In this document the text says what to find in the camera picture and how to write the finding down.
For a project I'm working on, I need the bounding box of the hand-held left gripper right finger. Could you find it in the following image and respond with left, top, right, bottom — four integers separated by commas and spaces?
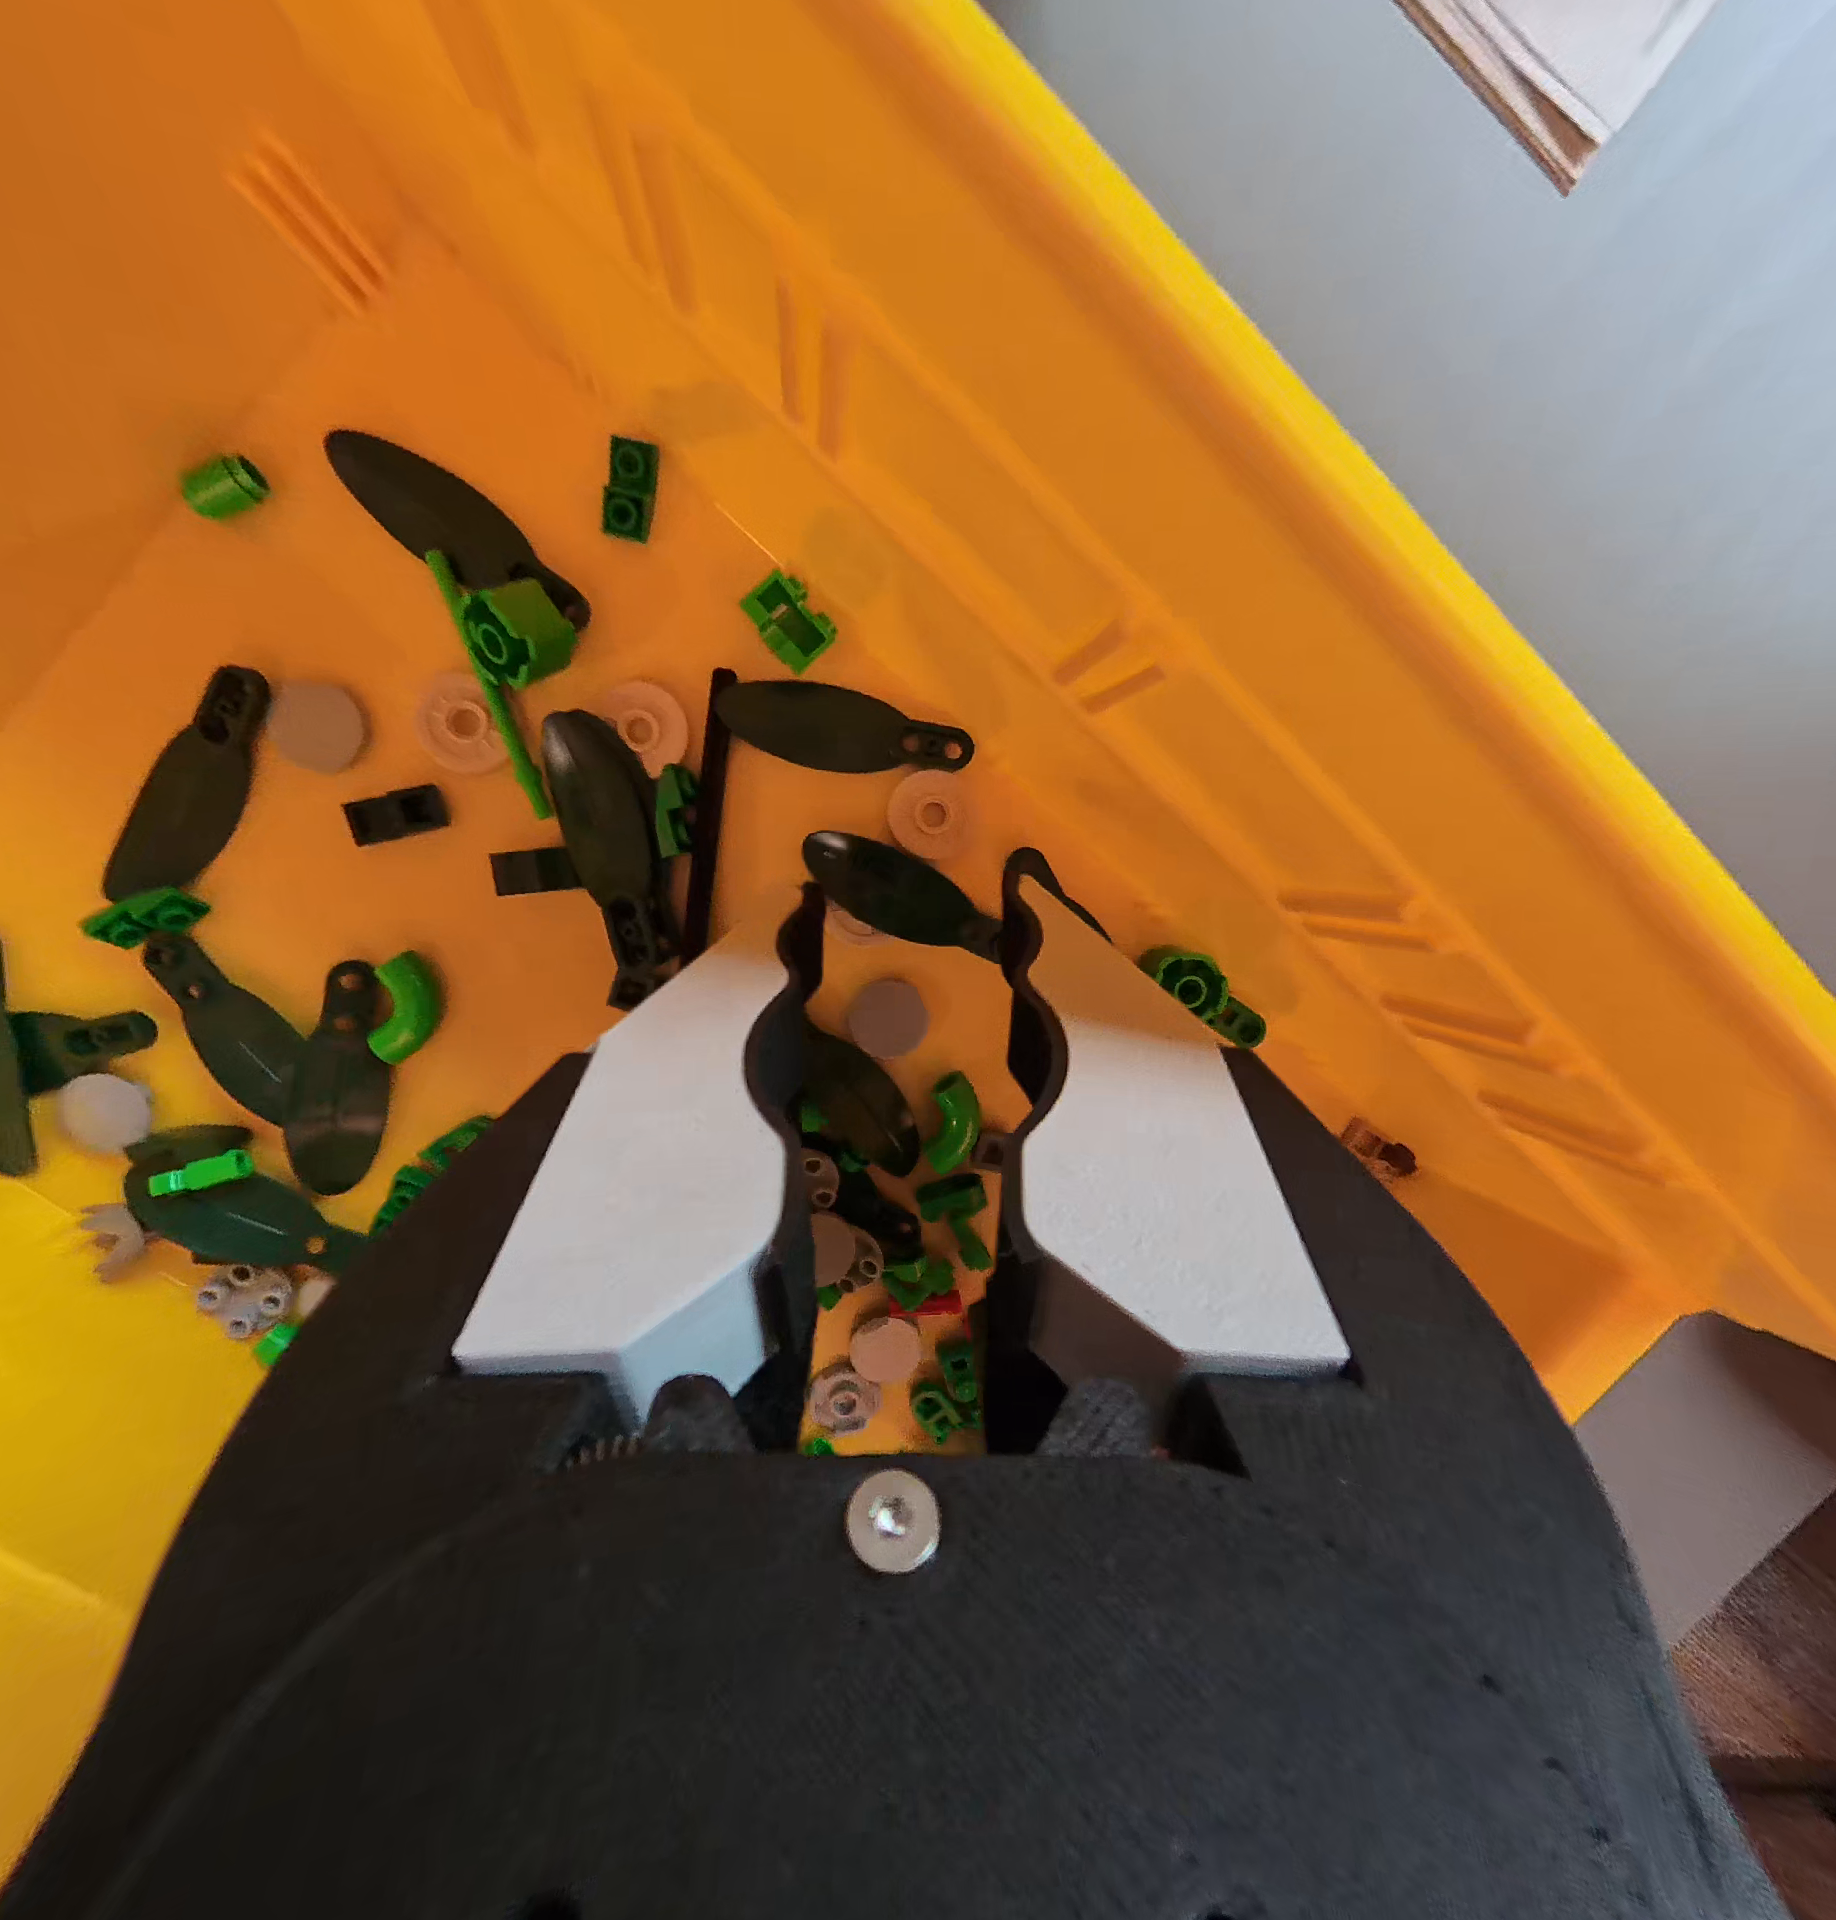
982, 846, 1355, 1456

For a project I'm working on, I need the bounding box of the building instruction booklet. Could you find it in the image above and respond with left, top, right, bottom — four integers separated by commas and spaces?
1390, 0, 1716, 198

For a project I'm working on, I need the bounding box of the pile of toy brick pieces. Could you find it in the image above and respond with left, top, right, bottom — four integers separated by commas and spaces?
0, 426, 1422, 1457

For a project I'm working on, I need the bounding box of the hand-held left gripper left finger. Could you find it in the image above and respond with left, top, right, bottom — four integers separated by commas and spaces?
452, 886, 829, 1456

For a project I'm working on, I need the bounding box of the yellow plastic parts bin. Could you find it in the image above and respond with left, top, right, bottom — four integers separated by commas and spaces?
0, 0, 1836, 1818

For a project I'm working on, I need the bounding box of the grey desk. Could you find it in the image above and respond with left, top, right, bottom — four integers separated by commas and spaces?
979, 0, 1836, 1652

